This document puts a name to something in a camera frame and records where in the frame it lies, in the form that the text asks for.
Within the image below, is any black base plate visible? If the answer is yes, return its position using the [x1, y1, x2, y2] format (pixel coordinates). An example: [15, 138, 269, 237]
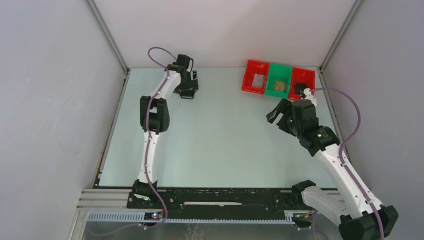
[126, 187, 312, 221]

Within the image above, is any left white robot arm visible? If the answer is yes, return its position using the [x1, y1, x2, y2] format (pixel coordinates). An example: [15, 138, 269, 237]
[132, 59, 199, 208]

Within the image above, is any black object in bin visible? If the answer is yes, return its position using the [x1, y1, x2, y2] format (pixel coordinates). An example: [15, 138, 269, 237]
[294, 82, 308, 96]

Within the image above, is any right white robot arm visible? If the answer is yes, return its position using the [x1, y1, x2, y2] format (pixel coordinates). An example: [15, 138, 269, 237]
[266, 99, 399, 240]

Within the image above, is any aluminium frame rail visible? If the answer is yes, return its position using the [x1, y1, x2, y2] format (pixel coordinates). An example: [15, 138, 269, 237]
[76, 189, 130, 211]

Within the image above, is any tan object in bin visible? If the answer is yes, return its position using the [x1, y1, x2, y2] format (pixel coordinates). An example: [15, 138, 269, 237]
[274, 81, 286, 92]

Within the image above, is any right red bin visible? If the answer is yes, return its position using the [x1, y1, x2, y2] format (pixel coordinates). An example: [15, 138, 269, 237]
[288, 67, 316, 100]

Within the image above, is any silver card in bin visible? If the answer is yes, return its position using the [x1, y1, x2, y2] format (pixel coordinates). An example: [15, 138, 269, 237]
[251, 73, 265, 89]

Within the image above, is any left red bin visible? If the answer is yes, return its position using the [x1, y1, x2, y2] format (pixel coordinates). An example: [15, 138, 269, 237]
[241, 59, 270, 95]

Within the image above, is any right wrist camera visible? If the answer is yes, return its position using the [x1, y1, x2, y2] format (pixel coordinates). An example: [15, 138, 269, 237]
[300, 88, 317, 107]

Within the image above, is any red bin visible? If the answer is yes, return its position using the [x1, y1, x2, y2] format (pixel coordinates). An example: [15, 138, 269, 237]
[288, 67, 316, 100]
[241, 59, 270, 95]

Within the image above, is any black leather card holder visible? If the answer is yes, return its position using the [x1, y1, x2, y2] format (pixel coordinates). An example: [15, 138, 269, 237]
[179, 89, 196, 100]

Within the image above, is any grey cable duct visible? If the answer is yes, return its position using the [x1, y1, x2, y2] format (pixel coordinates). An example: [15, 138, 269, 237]
[86, 211, 296, 225]

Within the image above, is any green bin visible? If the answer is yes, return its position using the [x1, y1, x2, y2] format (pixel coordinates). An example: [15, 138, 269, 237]
[264, 63, 293, 99]

